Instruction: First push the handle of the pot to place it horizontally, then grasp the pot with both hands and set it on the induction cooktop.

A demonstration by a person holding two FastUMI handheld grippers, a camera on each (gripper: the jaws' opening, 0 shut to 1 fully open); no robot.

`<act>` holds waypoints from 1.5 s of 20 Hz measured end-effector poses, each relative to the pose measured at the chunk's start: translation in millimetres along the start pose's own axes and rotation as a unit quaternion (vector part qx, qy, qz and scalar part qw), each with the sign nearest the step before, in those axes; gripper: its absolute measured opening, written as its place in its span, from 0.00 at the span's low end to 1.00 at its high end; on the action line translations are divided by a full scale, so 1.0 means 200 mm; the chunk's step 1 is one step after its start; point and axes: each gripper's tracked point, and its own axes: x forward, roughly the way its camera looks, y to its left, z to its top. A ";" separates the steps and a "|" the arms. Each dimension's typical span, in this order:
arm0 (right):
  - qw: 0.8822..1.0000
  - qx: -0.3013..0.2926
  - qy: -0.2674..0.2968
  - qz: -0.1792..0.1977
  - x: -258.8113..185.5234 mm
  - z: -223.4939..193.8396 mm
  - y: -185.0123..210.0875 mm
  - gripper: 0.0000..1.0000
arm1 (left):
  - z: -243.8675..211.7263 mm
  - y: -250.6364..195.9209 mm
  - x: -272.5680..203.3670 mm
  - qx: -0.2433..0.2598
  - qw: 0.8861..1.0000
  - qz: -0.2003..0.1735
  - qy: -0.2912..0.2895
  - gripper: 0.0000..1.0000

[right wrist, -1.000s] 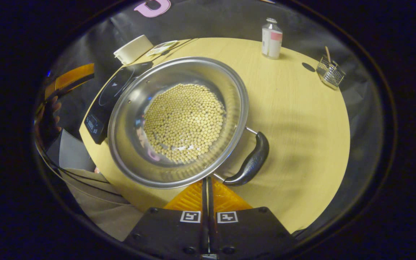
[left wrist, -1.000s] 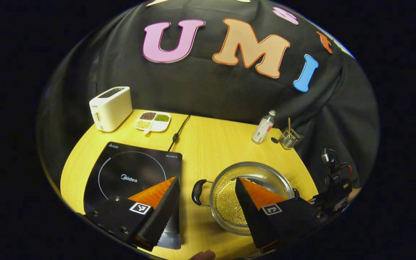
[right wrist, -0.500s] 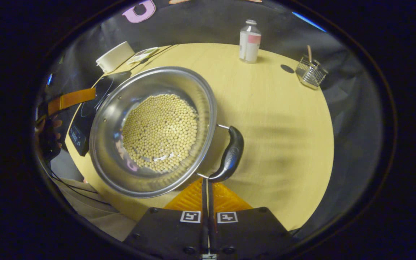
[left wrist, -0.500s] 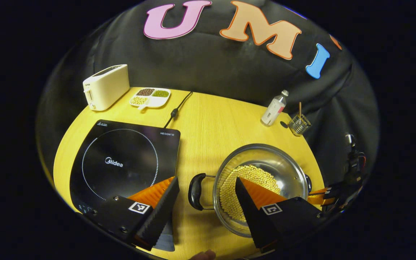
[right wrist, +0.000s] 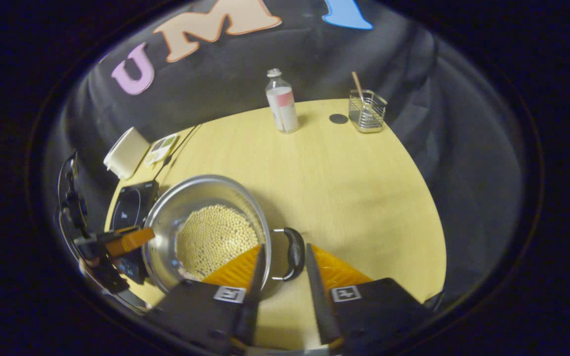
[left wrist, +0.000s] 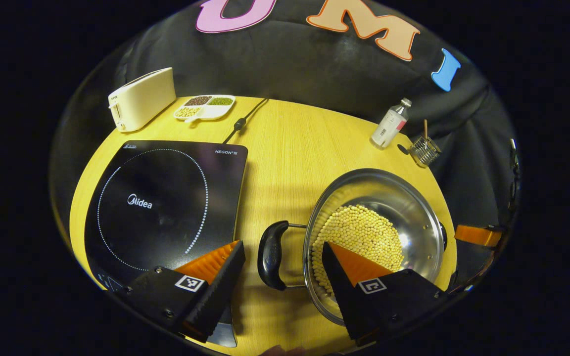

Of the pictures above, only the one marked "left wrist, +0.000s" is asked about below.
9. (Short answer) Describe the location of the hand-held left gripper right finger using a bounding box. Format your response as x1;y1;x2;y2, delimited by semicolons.
321;241;449;347

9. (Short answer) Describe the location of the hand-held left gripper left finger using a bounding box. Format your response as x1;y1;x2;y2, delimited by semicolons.
117;240;246;343

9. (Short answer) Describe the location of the stainless steel pot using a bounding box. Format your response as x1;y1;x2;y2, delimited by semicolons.
258;168;448;327

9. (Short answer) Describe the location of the black induction cooktop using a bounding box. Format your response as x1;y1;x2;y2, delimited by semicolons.
85;140;248;348

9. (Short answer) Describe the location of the pile of yellow soybeans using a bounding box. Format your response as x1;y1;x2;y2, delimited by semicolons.
311;204;404;297

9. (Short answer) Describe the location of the clear glass holder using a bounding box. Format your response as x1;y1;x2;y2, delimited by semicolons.
409;136;441;168

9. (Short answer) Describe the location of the clear bottle with white label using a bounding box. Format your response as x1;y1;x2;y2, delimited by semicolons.
370;98;412;150

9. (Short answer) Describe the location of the white divided bean dish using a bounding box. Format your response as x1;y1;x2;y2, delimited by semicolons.
174;95;236;123

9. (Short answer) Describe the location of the white toaster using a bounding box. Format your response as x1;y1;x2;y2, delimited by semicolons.
108;67;177;133

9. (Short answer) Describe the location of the black power cable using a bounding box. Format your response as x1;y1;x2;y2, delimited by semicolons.
222;98;269;145

